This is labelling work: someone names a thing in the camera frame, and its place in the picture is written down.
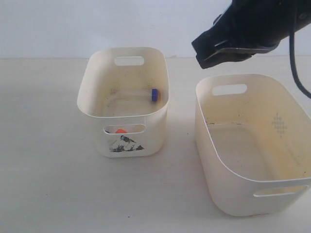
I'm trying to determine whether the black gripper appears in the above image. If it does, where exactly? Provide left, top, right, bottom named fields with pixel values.
left=191, top=0, right=282, bottom=69

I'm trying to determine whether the orange-capped tube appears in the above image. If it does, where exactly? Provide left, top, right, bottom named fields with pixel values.
left=115, top=129, right=127, bottom=133

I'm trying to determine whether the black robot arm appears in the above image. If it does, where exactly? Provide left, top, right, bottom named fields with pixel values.
left=191, top=0, right=311, bottom=69

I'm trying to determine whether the cream plastic bin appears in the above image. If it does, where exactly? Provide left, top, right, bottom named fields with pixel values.
left=195, top=74, right=311, bottom=216
left=77, top=47, right=170, bottom=158

